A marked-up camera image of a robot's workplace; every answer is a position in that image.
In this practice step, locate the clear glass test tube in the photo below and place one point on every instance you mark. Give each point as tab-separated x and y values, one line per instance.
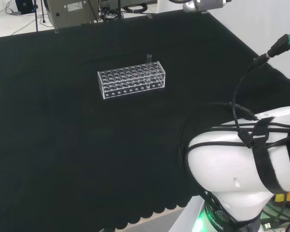
149	65

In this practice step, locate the clear plastic test tube rack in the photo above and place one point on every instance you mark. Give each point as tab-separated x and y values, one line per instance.
125	82

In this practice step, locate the black bench cloth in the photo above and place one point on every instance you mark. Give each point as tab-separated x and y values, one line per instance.
62	133

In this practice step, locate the grey metal cabinet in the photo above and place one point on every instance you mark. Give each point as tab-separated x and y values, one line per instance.
70	12

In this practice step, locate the dark tripod leg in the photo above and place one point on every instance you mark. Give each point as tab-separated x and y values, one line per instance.
36	17

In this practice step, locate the black box device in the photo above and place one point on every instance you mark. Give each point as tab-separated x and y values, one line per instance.
24	6

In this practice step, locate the yellow stop button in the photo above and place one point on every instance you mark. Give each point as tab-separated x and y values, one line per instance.
288	199

